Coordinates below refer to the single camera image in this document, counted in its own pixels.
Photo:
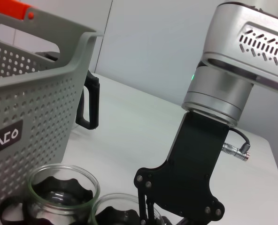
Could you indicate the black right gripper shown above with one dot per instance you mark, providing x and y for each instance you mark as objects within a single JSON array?
[{"x": 190, "y": 164}]

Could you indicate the glass teacup with black sleeve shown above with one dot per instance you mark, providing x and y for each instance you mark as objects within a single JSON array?
[
  {"x": 115, "y": 213},
  {"x": 59, "y": 187}
]

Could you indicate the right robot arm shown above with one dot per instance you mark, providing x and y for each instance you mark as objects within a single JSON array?
[{"x": 218, "y": 93}]

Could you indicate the grey-green perforated storage bin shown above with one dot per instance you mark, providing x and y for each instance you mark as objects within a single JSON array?
[{"x": 35, "y": 105}]

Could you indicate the orange bin latch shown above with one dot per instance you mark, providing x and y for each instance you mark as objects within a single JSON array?
[{"x": 10, "y": 7}]

